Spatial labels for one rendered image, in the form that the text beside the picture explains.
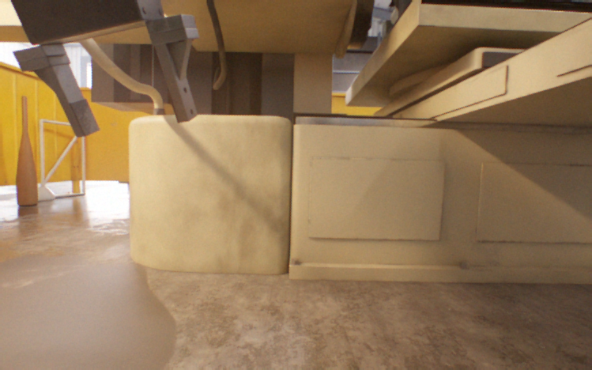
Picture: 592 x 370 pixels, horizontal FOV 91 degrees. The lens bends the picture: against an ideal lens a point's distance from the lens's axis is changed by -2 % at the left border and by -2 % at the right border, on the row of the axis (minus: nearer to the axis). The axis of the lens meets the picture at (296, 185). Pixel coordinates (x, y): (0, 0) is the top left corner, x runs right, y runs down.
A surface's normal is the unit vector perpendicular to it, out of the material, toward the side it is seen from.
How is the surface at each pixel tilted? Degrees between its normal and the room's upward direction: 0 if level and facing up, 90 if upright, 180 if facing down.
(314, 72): 90
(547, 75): 90
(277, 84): 90
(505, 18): 90
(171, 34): 113
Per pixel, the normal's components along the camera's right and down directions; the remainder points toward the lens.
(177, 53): -0.10, 0.46
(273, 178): 0.00, 0.07
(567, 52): -1.00, -0.03
